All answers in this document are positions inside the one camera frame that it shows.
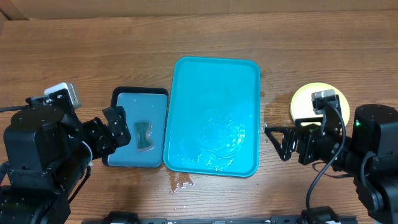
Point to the brown cardboard backdrop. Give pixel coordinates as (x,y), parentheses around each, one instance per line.
(68,9)

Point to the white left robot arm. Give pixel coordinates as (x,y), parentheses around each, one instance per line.
(49,154)

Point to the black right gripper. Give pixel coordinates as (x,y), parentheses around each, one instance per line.
(304,135)

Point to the yellow plate with blue stain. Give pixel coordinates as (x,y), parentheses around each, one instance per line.
(301,104)

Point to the teal serving tray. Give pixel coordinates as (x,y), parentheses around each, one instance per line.
(213,123)

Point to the black water tray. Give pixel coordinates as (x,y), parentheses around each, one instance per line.
(141,104)

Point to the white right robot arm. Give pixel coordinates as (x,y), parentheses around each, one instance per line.
(369,155)

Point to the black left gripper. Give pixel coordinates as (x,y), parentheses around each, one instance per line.
(98,130)

